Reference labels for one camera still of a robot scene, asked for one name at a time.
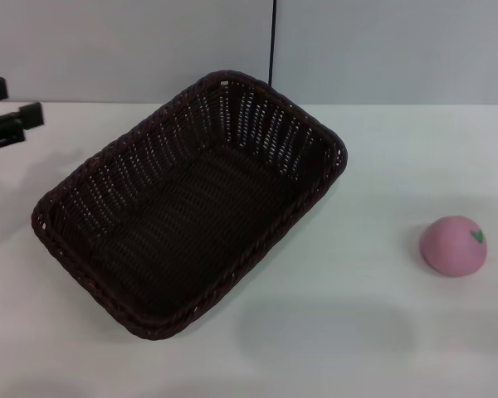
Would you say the dark brown woven basket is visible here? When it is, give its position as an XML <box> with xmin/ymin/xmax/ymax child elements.
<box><xmin>31</xmin><ymin>69</ymin><xmax>349</xmax><ymax>342</ymax></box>

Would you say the pink peach toy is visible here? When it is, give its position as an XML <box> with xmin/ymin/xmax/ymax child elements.
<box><xmin>418</xmin><ymin>215</ymin><xmax>489</xmax><ymax>278</ymax></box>

